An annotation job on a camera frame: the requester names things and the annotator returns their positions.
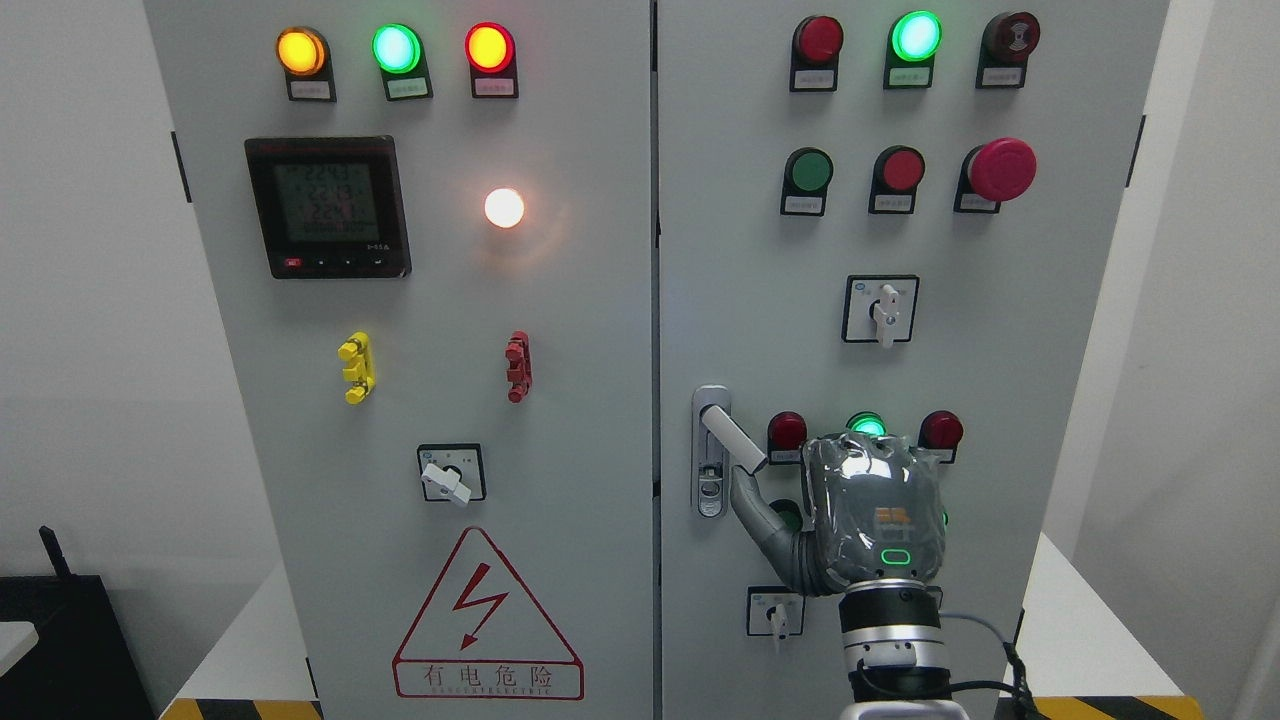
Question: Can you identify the grey left cabinet door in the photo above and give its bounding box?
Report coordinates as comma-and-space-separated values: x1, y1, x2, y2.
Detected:
145, 1, 655, 719

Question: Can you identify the yellow indicator light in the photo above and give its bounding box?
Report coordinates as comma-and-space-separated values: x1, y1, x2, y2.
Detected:
275, 26, 337, 102

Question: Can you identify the red push button upper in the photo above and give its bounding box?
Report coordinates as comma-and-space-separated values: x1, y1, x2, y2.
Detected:
868, 145, 925, 214

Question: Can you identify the green push button upper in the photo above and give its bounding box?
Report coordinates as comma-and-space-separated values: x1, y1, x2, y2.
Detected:
780, 147, 835, 217

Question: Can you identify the left white selector switch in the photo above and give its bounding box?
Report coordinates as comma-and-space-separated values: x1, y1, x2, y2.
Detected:
417, 443, 486, 506

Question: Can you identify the grey cabinet door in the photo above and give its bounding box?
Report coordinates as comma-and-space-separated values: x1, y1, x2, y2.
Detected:
655, 1, 1167, 719
145, 1, 655, 719

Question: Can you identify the white lit indicator light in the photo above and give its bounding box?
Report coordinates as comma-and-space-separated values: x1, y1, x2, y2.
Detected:
483, 187, 526, 229

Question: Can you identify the red lit indicator light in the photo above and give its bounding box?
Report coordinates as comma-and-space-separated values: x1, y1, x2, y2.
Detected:
463, 20, 518, 99

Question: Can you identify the green lit light top right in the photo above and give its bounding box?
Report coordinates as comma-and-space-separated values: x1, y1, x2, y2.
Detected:
883, 10, 942, 90

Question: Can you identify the grey right cabinet door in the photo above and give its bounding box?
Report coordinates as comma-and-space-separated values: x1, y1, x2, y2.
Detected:
655, 1, 1167, 719

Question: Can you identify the green lit light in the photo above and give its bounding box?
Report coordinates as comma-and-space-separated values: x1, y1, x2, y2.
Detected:
846, 410, 886, 436
883, 10, 942, 90

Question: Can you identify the red indicator light middle left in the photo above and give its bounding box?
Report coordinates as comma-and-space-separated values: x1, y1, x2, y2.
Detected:
767, 411, 808, 465

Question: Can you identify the white selector switch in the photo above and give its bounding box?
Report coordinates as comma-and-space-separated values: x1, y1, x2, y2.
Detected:
841, 275, 920, 348
746, 585, 806, 653
417, 443, 486, 506

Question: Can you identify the upper right white selector switch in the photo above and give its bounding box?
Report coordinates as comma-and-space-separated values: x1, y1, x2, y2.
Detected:
841, 275, 920, 348

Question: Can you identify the black digital power meter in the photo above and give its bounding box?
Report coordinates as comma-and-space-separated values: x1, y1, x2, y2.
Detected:
244, 135, 412, 279

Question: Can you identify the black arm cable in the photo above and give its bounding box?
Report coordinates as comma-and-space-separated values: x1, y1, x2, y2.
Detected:
940, 612, 1046, 720

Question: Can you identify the green indicator light top left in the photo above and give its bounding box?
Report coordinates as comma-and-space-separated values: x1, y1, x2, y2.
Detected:
371, 23, 434, 101

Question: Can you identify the lower white selector switch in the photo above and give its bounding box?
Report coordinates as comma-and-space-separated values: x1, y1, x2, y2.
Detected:
746, 585, 806, 653

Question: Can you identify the green push button lower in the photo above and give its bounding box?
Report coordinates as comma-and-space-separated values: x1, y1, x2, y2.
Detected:
771, 498, 804, 532

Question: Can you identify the red electrical warning sticker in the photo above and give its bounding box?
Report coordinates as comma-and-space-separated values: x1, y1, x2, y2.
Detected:
392, 527, 585, 701

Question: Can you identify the dark red buzzer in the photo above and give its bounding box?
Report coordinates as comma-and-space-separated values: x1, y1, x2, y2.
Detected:
975, 12, 1041, 88

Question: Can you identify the black box at left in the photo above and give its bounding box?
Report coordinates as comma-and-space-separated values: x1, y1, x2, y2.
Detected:
1, 527, 156, 719

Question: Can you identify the red terminal connector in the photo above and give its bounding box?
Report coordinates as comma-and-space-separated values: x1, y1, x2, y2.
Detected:
504, 331, 532, 404

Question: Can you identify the silver door handle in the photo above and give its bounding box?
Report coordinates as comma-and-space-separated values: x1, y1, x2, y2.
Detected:
691, 386, 768, 518

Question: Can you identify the green lit light middle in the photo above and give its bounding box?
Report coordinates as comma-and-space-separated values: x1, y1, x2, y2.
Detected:
846, 410, 886, 436

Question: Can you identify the red indicator light top right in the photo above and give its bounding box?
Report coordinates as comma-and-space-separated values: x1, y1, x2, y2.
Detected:
788, 15, 844, 94

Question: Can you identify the red emergency stop button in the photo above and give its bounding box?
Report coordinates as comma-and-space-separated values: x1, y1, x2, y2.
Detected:
954, 137, 1038, 214

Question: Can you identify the yellow terminal connector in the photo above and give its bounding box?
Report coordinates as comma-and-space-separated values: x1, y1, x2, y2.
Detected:
337, 331, 376, 405

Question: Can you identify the red indicator light middle right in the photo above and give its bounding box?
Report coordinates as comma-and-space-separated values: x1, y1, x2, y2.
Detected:
916, 410, 965, 464

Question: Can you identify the green push button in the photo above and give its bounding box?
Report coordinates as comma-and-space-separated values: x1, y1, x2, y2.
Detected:
771, 498, 804, 532
780, 147, 835, 217

